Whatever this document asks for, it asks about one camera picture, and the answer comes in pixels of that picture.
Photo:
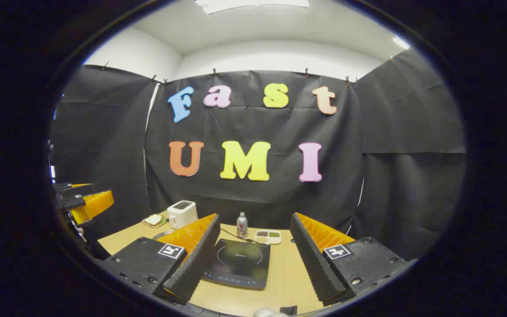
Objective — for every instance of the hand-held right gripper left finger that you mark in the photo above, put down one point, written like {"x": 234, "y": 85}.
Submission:
{"x": 200, "y": 259}

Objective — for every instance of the black induction cooktop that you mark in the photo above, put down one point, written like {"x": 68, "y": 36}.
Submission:
{"x": 240, "y": 264}

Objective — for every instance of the white divided bean dish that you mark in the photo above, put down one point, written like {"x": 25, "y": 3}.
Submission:
{"x": 268, "y": 237}

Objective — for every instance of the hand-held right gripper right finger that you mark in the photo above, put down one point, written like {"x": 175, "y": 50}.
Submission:
{"x": 313, "y": 259}

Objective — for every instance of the toy bread slice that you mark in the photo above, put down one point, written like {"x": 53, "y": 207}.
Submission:
{"x": 153, "y": 219}

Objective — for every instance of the white toaster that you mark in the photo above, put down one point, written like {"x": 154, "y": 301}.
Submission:
{"x": 182, "y": 215}

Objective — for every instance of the ceiling light panel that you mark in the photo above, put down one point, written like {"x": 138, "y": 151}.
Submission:
{"x": 253, "y": 4}
{"x": 401, "y": 42}

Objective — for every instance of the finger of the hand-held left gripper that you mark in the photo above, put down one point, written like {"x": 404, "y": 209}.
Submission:
{"x": 71, "y": 203}
{"x": 66, "y": 188}

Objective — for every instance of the silver drink bottle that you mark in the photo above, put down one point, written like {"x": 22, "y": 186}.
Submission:
{"x": 242, "y": 225}

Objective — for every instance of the small green tray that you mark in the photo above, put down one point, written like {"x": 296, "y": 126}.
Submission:
{"x": 162, "y": 224}

